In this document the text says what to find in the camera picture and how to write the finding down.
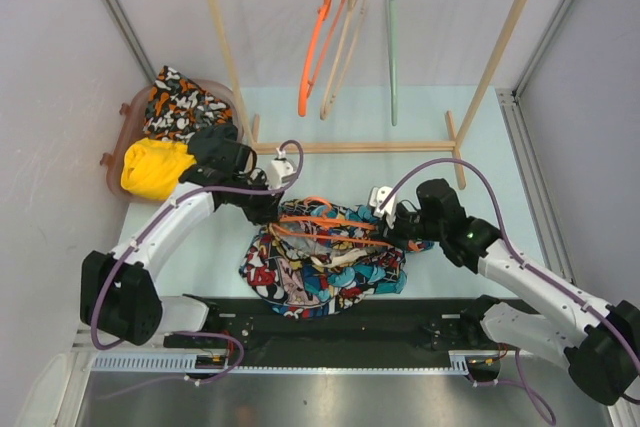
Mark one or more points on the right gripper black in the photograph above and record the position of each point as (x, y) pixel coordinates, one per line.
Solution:
(392, 235)

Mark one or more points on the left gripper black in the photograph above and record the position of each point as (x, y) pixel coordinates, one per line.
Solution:
(267, 211)

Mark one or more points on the orange hanger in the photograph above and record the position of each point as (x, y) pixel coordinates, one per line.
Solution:
(315, 55)
(317, 218)

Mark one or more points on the comic print shorts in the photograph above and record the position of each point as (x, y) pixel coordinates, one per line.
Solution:
(302, 278)

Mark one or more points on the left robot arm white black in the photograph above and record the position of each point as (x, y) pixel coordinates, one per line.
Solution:
(119, 300)

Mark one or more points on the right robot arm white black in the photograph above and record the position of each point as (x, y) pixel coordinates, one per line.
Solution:
(595, 341)

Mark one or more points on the beige wooden hanger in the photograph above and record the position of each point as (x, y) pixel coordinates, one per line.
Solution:
(350, 34)

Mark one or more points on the pale green hanger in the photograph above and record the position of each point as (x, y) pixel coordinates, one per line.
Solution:
(391, 23)

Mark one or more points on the dark green garment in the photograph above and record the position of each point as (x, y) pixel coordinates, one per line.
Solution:
(206, 142)

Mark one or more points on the wooden clothes rack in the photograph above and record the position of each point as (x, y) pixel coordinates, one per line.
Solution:
(451, 145)

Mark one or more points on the yellow garment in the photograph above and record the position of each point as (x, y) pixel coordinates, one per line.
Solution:
(152, 168)

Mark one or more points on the orange camouflage print garment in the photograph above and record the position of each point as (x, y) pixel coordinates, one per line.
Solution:
(178, 108)

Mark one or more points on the brown laundry basket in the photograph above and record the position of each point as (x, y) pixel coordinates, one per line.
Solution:
(133, 119)

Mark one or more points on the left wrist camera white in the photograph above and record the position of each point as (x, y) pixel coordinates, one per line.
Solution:
(280, 171)

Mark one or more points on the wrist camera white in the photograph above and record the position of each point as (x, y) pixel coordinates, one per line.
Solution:
(382, 203)
(280, 171)

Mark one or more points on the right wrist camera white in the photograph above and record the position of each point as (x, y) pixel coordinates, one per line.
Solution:
(382, 203)

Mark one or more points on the light blue cable duct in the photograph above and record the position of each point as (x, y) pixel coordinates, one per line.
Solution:
(426, 363)

